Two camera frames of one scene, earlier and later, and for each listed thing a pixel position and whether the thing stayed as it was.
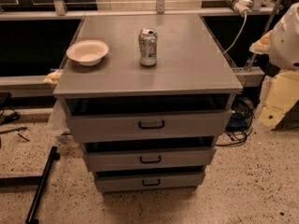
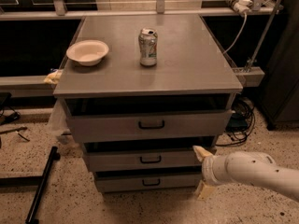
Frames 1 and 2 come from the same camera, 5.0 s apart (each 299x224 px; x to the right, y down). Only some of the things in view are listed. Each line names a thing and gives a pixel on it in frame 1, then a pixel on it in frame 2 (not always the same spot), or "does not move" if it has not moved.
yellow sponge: x=53 y=77 does not move
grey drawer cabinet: x=149 y=113 does not move
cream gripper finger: x=280 y=92 -> x=216 y=169
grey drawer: x=143 y=159 does not move
